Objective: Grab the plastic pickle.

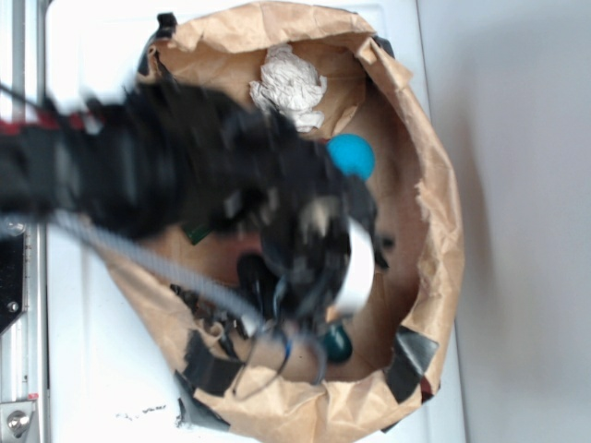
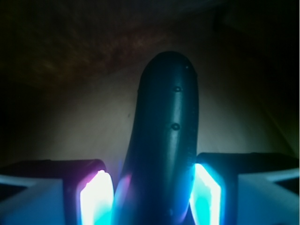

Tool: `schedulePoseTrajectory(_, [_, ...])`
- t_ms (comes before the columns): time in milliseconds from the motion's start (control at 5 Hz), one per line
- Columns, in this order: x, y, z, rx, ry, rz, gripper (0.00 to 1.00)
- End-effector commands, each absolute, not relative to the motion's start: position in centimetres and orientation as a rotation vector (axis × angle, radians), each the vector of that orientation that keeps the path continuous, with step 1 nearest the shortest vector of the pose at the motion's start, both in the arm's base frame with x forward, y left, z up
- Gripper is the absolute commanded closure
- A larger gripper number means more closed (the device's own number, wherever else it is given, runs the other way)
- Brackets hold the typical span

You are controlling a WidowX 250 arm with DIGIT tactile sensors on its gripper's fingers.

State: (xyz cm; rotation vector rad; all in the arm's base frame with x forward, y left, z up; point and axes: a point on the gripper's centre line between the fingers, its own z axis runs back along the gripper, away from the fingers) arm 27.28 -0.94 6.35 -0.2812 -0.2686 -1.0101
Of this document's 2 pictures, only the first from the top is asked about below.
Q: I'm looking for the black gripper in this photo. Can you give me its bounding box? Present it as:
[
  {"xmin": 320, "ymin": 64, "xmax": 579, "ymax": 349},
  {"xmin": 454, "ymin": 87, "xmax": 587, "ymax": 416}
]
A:
[{"xmin": 210, "ymin": 110, "xmax": 392, "ymax": 323}]

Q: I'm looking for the dark green plastic pickle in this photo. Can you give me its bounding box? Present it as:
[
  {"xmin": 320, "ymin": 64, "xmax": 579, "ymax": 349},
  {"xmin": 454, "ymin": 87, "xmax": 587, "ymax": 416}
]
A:
[{"xmin": 322, "ymin": 323, "xmax": 353, "ymax": 364}]

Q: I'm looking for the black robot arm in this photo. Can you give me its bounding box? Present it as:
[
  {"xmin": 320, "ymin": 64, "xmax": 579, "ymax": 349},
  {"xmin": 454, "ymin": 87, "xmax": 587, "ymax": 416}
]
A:
[{"xmin": 1, "ymin": 82, "xmax": 393, "ymax": 319}]

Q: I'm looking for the blue foam ball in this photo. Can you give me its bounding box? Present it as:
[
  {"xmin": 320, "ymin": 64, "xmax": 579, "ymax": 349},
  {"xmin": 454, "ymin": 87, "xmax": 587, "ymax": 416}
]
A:
[{"xmin": 327, "ymin": 134, "xmax": 376, "ymax": 181}]

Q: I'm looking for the orange plastic carrot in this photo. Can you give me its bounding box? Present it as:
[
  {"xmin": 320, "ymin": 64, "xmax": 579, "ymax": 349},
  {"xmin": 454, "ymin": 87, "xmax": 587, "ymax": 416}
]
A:
[{"xmin": 181, "ymin": 222, "xmax": 212, "ymax": 245}]

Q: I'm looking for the crumpled white paper ball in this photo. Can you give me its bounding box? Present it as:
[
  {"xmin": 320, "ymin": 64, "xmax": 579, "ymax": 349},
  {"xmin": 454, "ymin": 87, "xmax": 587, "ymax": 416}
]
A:
[{"xmin": 249, "ymin": 43, "xmax": 328, "ymax": 133}]

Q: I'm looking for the brown paper bag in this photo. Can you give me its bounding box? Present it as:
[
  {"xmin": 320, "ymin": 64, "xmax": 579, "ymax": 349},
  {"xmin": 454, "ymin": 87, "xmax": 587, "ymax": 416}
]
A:
[{"xmin": 102, "ymin": 1, "xmax": 464, "ymax": 442}]

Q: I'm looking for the black metal bracket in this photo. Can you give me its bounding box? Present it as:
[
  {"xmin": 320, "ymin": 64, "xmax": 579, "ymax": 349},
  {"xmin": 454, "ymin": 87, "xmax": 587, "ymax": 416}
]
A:
[{"xmin": 1, "ymin": 217, "xmax": 27, "ymax": 334}]

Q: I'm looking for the metal rail with ruler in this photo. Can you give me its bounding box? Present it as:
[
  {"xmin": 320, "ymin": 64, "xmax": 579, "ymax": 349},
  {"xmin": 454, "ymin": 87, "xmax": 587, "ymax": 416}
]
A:
[{"xmin": 1, "ymin": 1, "xmax": 51, "ymax": 442}]

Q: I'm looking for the silver corner bracket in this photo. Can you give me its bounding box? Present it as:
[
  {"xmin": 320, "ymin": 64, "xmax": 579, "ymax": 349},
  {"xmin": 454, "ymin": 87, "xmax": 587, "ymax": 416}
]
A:
[{"xmin": 1, "ymin": 401, "xmax": 36, "ymax": 442}]

